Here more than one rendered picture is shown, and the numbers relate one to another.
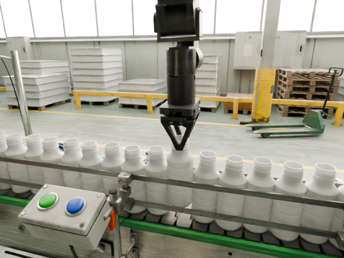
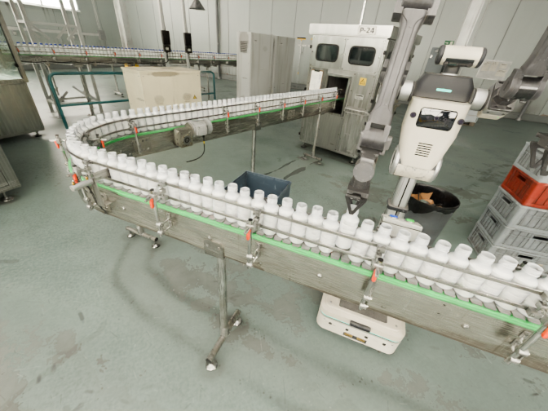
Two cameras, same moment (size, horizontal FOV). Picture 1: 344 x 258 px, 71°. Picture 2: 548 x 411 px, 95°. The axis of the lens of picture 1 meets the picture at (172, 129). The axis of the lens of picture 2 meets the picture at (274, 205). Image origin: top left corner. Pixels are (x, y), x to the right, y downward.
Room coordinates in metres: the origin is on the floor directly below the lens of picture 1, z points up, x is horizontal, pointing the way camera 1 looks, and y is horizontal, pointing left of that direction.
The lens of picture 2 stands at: (1.24, -0.24, 1.64)
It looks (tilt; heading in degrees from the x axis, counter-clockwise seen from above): 32 degrees down; 184
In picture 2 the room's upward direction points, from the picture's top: 5 degrees clockwise
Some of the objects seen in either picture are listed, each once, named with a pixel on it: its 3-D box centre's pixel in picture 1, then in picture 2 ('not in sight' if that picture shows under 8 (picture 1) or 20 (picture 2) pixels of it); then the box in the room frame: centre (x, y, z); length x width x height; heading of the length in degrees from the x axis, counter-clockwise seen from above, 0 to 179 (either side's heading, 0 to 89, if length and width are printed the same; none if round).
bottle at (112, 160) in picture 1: (114, 174); (396, 251); (0.55, 0.15, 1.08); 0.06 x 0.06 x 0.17
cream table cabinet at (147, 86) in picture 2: not in sight; (167, 105); (-3.37, -2.68, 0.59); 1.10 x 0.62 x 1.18; 147
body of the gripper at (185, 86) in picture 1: (180, 92); (360, 180); (0.48, -0.02, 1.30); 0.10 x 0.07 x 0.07; 165
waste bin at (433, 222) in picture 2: not in sight; (417, 223); (-0.87, 1.00, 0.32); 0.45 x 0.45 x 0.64
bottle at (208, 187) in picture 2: not in sight; (209, 196); (0.34, -0.58, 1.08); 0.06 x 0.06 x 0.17
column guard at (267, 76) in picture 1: (262, 96); not in sight; (4.78, -1.82, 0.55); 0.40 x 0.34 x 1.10; 75
